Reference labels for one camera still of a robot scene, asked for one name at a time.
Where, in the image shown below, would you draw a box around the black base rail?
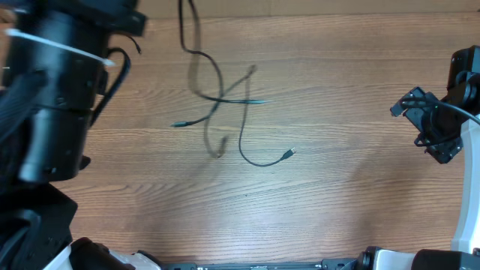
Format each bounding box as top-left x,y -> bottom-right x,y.
138,247 -> 379,270

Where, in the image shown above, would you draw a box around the black cable silver plugs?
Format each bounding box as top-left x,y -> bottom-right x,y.
171,0 -> 267,128

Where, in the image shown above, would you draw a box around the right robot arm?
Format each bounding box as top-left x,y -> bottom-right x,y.
317,46 -> 479,270

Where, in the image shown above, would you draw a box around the black USB cable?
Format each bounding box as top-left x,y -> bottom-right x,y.
224,64 -> 297,168

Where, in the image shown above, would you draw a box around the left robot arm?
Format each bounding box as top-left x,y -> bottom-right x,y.
1,0 -> 161,269

